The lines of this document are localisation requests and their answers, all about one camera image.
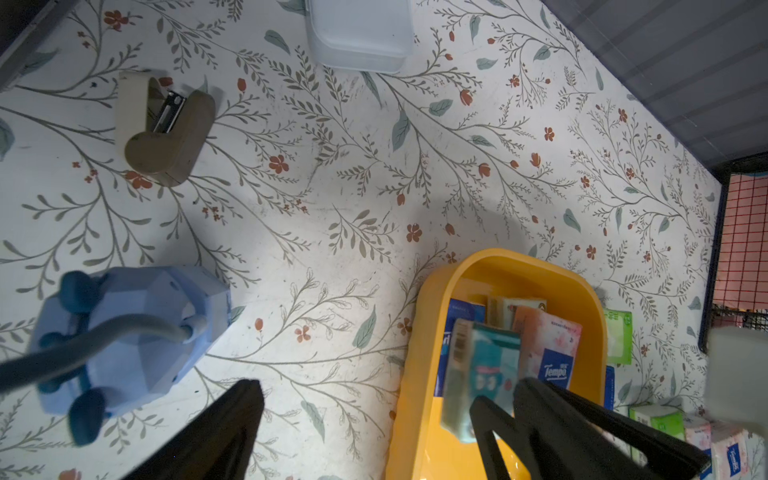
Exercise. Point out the green tissue pack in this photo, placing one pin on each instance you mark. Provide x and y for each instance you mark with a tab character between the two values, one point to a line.
619	328
666	419

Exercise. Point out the translucent box lid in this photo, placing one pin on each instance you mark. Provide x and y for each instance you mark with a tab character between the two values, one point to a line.
361	35

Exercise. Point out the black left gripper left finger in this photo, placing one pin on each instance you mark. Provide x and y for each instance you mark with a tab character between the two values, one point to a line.
217	444

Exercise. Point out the black wire desk organizer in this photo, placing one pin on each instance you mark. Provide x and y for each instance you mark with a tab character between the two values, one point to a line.
736	292

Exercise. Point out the pink blue Tempo tissue pack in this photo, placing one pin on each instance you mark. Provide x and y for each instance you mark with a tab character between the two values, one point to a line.
549	345

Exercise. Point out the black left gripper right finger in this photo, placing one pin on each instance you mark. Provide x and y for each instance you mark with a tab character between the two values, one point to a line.
557	434

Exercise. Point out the pink floral tissue pack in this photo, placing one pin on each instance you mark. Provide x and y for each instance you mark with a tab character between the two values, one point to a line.
724	445

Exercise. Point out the dark blue Tempo tissue pack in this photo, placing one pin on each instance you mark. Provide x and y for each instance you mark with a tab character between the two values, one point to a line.
457	310

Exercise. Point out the teal cartoon tissue pack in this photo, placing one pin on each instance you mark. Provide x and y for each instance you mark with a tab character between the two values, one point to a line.
484	362

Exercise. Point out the blue desk fan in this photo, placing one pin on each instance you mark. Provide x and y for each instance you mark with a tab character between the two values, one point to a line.
108	343

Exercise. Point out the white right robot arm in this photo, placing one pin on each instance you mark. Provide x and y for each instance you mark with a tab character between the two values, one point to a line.
736	383

